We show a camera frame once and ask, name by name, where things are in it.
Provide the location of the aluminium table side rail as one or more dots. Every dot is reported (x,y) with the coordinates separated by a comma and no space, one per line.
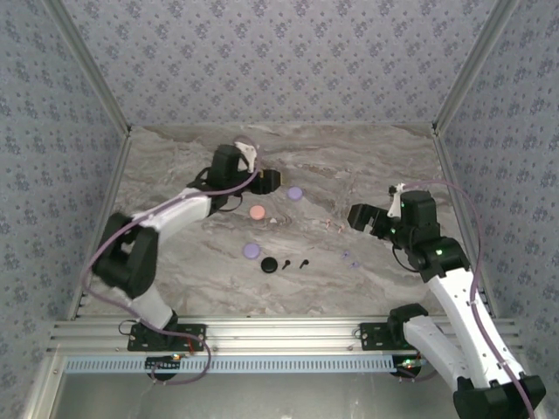
(114,174)
(450,174)

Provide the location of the black earbud charging case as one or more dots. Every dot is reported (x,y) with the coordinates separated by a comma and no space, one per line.
(269,265)

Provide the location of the aluminium mounting rail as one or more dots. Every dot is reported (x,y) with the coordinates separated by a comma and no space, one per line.
(279,336)

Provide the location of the aluminium lower frame bar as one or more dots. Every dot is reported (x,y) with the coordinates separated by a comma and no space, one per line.
(41,393)

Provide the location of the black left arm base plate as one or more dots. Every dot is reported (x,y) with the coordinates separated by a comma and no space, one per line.
(140,344)

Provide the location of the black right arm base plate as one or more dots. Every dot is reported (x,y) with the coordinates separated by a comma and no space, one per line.
(373,338)

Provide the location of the pink earbud charging case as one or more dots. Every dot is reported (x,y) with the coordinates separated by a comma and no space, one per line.
(257,212)

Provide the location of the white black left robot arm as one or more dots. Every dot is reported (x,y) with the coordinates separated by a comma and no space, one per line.
(174,214)

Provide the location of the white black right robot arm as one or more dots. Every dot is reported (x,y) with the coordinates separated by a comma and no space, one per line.
(454,297)

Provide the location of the purple earbud charging case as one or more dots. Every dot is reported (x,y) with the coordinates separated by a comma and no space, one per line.
(252,252)
(294,194)

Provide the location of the aluminium frame post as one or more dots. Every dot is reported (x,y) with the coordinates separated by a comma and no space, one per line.
(91,65)
(472,65)

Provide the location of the small black electronics board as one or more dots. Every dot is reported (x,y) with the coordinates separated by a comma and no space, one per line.
(159,363)
(406,368)

